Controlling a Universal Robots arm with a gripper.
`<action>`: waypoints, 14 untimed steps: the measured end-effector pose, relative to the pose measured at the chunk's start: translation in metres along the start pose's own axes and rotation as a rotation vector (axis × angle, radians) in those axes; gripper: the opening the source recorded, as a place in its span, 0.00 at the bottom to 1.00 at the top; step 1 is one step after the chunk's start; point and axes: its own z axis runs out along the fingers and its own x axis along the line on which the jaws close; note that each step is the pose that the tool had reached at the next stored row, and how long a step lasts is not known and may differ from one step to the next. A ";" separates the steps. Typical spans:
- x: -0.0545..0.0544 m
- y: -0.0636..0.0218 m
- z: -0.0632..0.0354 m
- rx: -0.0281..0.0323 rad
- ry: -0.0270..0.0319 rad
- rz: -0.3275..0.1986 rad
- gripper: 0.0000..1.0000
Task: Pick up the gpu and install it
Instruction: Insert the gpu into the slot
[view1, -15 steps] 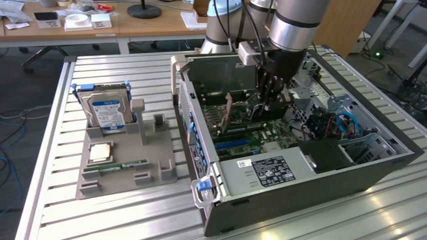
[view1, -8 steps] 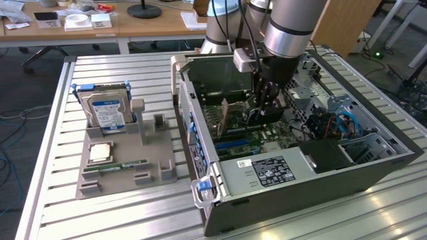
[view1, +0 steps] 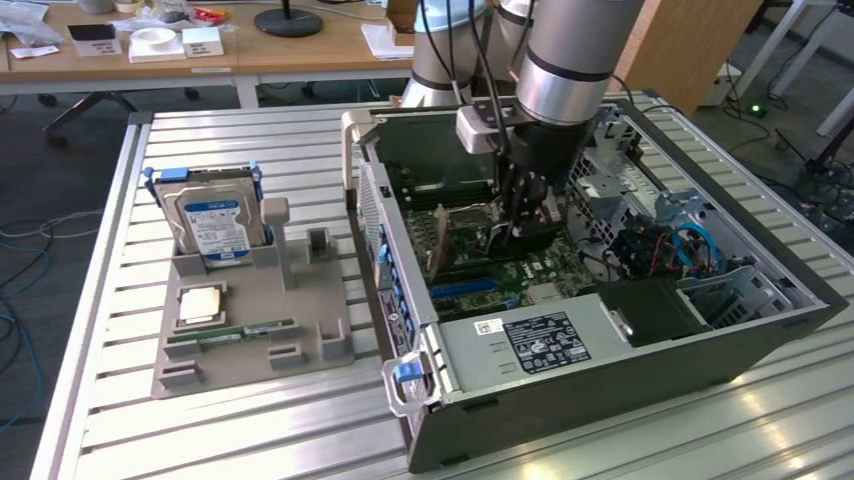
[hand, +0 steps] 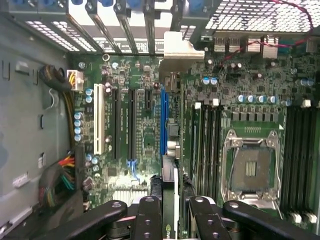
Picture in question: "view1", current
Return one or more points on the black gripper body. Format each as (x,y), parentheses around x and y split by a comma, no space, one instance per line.
(547,150)

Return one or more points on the black graphics card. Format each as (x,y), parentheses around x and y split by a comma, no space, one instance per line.
(542,246)

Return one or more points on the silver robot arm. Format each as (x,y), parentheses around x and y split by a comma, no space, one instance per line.
(567,60)

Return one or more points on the CPU socket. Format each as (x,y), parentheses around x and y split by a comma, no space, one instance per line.
(470,216)

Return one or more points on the metal drive cage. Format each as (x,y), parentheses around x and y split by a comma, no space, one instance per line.
(600,190)

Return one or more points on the black RAM slot bank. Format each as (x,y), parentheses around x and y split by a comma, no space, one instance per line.
(434,197)
(467,267)

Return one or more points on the green motherboard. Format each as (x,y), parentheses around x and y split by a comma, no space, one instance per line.
(567,265)

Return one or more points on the silver chipset heatsink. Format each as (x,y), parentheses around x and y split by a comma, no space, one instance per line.
(547,295)

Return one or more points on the blue expansion slot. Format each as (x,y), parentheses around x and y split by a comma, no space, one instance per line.
(463,290)

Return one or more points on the blue slot clip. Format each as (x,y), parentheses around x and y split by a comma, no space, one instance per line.
(404,312)
(383,253)
(394,279)

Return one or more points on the wooden cabinet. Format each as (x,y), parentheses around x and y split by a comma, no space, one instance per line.
(681,50)

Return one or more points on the grey power supply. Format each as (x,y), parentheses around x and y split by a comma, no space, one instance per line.
(480,360)

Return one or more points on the device with green light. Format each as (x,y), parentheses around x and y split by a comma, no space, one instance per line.
(755,108)

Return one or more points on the stack of papers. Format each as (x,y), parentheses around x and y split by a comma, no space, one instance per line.
(383,42)

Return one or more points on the metal disk bay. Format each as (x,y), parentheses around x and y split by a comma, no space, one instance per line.
(727,295)

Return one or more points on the cardboard box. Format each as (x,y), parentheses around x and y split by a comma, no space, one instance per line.
(400,15)

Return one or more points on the grey parts rack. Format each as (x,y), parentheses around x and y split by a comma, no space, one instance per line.
(314,300)

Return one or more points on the dark grey PC case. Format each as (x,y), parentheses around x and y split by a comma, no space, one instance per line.
(600,400)

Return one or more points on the black stand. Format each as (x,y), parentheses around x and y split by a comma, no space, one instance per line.
(827,170)

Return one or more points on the silver hard disk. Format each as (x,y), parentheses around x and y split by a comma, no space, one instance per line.
(214,225)

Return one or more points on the black round lamp base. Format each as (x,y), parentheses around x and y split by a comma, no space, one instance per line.
(288,22)

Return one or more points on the green RAM stick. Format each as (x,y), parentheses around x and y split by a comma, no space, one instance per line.
(234,332)

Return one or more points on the blue disk carrier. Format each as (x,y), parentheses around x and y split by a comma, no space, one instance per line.
(172,176)

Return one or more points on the silver CPU chip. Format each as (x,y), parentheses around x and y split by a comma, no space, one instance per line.
(200,305)

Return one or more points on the white cube box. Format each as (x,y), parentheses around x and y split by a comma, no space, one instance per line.
(200,42)

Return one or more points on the red small item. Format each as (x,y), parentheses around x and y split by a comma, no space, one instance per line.
(208,16)

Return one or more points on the flat white box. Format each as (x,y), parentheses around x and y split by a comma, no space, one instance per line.
(156,56)

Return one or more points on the clear bag of parts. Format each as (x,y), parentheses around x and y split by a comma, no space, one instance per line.
(167,12)

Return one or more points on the white tape roll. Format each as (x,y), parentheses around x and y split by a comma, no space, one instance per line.
(136,39)

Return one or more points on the black chair base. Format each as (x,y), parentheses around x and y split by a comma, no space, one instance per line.
(73,112)

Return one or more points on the beige tape roll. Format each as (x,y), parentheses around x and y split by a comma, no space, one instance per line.
(127,5)

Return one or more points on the white box with black top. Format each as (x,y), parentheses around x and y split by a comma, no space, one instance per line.
(93,35)

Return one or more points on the grey cup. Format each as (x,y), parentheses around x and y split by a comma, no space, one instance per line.
(96,6)

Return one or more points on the white card red print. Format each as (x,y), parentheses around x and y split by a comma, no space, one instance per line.
(33,51)

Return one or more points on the clear plastic bag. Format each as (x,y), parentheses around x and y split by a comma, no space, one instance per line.
(23,22)

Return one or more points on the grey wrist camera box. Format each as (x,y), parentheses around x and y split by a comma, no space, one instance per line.
(476,130)

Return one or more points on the white desk frame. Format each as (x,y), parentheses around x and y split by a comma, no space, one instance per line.
(838,112)

